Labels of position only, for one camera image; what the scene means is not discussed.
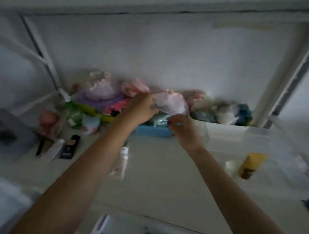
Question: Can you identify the person's right hand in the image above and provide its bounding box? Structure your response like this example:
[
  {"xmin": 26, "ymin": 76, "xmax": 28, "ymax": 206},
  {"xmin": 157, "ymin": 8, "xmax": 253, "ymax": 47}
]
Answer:
[{"xmin": 167, "ymin": 114, "xmax": 206, "ymax": 153}]

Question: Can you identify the person's left hand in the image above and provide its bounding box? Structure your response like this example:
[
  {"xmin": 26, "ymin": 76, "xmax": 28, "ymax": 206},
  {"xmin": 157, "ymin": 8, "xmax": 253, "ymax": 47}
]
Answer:
[{"xmin": 115, "ymin": 92, "xmax": 159, "ymax": 133}]

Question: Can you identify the clear plastic bag with pink item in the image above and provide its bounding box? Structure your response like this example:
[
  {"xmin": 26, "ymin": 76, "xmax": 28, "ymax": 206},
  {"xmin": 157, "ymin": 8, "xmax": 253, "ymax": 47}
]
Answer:
[{"xmin": 152, "ymin": 89, "xmax": 189, "ymax": 117}]

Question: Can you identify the person's right forearm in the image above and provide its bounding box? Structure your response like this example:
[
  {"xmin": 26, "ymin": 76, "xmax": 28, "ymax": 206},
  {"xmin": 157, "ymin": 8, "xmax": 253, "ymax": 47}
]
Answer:
[{"xmin": 188, "ymin": 145, "xmax": 285, "ymax": 234}]

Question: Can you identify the person's left forearm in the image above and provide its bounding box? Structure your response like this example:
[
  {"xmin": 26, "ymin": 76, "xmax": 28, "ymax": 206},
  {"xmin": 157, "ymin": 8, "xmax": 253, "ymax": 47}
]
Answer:
[{"xmin": 10, "ymin": 119, "xmax": 140, "ymax": 234}]

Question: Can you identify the blue storage basket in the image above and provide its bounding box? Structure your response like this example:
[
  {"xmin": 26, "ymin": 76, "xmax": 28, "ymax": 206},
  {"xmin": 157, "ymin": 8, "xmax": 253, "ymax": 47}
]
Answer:
[{"xmin": 133, "ymin": 113, "xmax": 175, "ymax": 139}]

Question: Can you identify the pink fabric item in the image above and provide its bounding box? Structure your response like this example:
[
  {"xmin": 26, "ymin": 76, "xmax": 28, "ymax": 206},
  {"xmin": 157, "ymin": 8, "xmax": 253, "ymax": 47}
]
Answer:
[{"xmin": 121, "ymin": 78, "xmax": 150, "ymax": 97}]

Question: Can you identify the white and blue fabric bundle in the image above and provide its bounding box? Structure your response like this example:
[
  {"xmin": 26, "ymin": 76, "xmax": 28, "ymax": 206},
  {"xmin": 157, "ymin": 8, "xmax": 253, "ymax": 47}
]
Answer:
[{"xmin": 191, "ymin": 95, "xmax": 238, "ymax": 125}]

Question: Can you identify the purple ruffled fabric item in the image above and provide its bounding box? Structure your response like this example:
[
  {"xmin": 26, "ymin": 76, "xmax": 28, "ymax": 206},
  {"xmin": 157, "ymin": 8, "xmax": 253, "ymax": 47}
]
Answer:
[{"xmin": 77, "ymin": 70, "xmax": 125, "ymax": 112}]

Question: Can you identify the white storage bin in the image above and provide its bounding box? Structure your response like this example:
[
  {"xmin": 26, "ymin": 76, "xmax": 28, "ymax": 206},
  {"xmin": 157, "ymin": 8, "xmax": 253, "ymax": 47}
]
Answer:
[{"xmin": 191, "ymin": 116, "xmax": 251, "ymax": 155}]

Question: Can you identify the light blue plush item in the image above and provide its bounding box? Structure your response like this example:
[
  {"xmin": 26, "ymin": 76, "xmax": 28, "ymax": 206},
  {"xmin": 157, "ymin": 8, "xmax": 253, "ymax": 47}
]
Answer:
[{"xmin": 81, "ymin": 114, "xmax": 102, "ymax": 134}]

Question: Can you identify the green plastic toy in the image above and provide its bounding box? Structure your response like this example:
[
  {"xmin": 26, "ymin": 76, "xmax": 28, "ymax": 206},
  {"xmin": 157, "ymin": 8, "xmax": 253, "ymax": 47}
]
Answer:
[{"xmin": 63, "ymin": 101, "xmax": 119, "ymax": 129}]

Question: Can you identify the dark teal fabric item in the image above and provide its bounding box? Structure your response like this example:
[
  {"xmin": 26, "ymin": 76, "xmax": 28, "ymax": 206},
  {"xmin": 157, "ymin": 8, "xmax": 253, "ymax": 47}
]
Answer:
[{"xmin": 234, "ymin": 104, "xmax": 253, "ymax": 127}]

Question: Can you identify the yellow tube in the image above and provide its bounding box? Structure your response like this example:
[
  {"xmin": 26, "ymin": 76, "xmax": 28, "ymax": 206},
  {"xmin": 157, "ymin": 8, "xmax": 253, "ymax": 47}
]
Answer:
[{"xmin": 237, "ymin": 153, "xmax": 269, "ymax": 180}]

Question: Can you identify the black cosmetic compact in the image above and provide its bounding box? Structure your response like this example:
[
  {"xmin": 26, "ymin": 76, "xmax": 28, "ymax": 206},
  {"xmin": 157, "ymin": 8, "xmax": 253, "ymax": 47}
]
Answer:
[{"xmin": 59, "ymin": 135, "xmax": 81, "ymax": 160}]

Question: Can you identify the pink round toy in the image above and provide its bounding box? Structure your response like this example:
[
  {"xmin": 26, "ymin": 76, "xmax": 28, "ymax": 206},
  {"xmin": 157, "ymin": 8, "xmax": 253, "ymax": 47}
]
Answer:
[{"xmin": 39, "ymin": 110, "xmax": 61, "ymax": 138}]

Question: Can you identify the white cosmetic tube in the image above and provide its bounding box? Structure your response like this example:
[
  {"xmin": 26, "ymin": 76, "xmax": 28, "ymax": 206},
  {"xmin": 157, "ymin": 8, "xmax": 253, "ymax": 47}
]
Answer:
[{"xmin": 45, "ymin": 139, "xmax": 66, "ymax": 162}]

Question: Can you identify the clear plastic container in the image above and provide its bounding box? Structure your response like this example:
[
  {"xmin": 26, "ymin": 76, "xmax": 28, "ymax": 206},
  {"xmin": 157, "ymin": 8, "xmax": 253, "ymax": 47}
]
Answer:
[{"xmin": 244, "ymin": 116, "xmax": 309, "ymax": 193}]

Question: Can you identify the black slim cosmetic stick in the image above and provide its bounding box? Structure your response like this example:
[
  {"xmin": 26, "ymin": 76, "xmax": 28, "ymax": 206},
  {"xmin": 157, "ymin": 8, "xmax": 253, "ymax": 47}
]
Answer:
[{"xmin": 35, "ymin": 139, "xmax": 46, "ymax": 157}]

